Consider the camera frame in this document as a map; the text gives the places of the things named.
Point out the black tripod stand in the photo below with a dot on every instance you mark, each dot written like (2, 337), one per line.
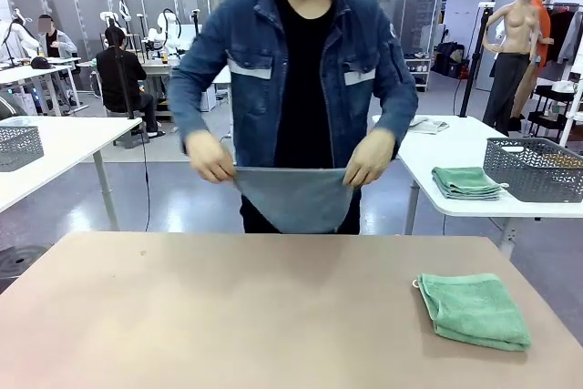
(473, 61)

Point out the green terry towel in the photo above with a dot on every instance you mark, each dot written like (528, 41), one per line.
(473, 311)

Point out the black cap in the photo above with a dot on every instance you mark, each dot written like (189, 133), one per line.
(40, 62)

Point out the seated person in black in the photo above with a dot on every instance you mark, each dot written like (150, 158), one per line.
(118, 74)

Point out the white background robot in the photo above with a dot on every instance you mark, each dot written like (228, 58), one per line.
(164, 33)

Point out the mannequin with orange shirt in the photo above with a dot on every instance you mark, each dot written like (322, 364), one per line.
(542, 24)

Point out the folded green towel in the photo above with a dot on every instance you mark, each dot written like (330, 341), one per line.
(469, 195)
(460, 176)

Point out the light blue terry towel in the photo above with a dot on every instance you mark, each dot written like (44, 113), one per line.
(296, 197)

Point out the person's right hand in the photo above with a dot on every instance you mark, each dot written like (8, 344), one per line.
(209, 159)

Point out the black bags pile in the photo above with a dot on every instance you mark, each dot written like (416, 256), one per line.
(451, 58)

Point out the grey perforated plastic basket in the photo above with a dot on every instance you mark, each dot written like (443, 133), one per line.
(20, 147)
(528, 175)

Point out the white side table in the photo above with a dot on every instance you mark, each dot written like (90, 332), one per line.
(77, 138)
(455, 147)

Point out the white background desk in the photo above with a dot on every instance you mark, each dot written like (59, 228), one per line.
(41, 72)

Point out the bare mannequin with dark trousers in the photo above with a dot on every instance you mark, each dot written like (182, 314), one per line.
(510, 43)

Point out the person's left forearm denim sleeve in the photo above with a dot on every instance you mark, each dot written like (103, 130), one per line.
(396, 97)

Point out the clothes rack with garments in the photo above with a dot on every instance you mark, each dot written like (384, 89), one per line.
(567, 33)

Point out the white low shelf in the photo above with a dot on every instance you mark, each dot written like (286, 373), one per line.
(416, 72)

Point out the person's right forearm denim sleeve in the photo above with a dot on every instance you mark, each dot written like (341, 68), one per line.
(184, 97)

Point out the folded grey white cloth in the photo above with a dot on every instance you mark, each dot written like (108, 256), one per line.
(428, 125)

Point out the seated person in grey jacket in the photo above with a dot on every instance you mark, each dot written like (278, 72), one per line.
(57, 45)

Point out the person's left hand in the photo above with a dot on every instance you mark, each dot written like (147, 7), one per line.
(371, 159)

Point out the person in denim jacket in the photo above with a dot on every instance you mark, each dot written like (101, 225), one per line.
(255, 65)

